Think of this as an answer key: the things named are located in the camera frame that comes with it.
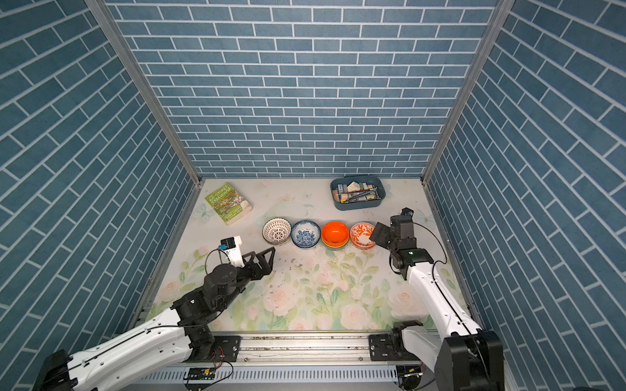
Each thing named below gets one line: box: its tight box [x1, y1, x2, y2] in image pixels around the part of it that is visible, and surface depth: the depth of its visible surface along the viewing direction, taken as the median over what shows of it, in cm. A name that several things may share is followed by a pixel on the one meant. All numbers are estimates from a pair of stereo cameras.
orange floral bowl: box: [349, 221, 376, 251], surface depth 98 cm
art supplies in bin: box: [331, 180, 381, 204], surface depth 114 cm
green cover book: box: [204, 182, 253, 226], surface depth 110 cm
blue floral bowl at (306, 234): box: [290, 219, 322, 249], surface depth 98 cm
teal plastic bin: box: [330, 174, 386, 211], surface depth 113 cm
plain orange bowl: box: [321, 220, 350, 247], surface depth 96 cm
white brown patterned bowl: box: [261, 217, 292, 246], surface depth 99 cm
